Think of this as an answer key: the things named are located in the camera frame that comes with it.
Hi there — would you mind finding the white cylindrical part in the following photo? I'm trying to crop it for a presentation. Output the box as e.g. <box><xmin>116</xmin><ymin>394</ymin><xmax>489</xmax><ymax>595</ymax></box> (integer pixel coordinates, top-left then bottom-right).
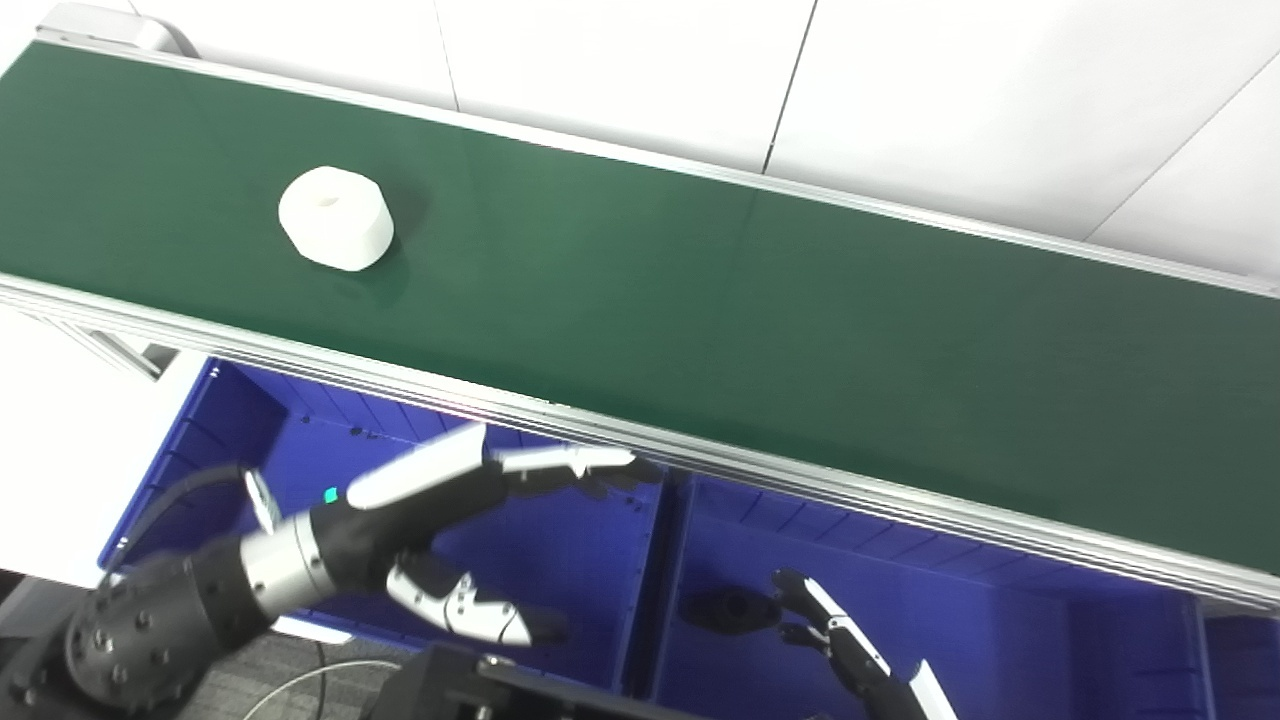
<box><xmin>278</xmin><ymin>166</ymin><xmax>395</xmax><ymax>272</ymax></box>

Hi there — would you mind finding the black flanged part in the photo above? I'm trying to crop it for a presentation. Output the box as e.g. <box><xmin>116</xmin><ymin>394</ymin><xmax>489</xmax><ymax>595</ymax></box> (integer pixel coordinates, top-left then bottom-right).
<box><xmin>680</xmin><ymin>588</ymin><xmax>783</xmax><ymax>635</ymax></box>

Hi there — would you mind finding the blue bin at conveyor end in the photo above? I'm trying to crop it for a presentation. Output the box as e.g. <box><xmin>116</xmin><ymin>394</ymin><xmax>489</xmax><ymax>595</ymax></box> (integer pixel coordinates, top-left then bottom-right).
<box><xmin>1195</xmin><ymin>600</ymin><xmax>1280</xmax><ymax>720</ymax></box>

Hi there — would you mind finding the thin white cable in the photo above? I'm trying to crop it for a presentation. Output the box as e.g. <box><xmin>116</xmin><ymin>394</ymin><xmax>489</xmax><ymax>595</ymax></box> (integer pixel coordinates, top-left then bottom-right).
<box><xmin>240</xmin><ymin>658</ymin><xmax>401</xmax><ymax>720</ymax></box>

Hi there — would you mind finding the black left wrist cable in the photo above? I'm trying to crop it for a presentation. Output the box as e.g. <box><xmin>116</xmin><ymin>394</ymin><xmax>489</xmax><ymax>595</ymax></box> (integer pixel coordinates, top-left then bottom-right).
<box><xmin>100</xmin><ymin>462</ymin><xmax>284</xmax><ymax>591</ymax></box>

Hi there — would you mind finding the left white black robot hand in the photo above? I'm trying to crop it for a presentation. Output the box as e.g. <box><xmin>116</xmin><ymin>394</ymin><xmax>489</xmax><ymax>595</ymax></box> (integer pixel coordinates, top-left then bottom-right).
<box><xmin>310</xmin><ymin>422</ymin><xmax>663</xmax><ymax>648</ymax></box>

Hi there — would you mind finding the empty blue plastic bin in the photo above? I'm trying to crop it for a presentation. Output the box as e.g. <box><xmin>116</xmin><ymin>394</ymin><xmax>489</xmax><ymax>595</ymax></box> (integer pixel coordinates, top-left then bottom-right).
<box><xmin>97</xmin><ymin>357</ymin><xmax>691</xmax><ymax>693</ymax></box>

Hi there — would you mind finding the blue bin with black part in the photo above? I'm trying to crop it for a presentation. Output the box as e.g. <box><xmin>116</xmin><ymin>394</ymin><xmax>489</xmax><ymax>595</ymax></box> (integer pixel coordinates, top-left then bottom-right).
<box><xmin>650</xmin><ymin>470</ymin><xmax>1216</xmax><ymax>720</ymax></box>

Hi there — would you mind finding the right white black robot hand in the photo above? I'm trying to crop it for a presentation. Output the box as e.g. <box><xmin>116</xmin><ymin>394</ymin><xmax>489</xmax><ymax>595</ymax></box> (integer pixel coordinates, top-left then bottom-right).
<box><xmin>770</xmin><ymin>568</ymin><xmax>958</xmax><ymax>720</ymax></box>

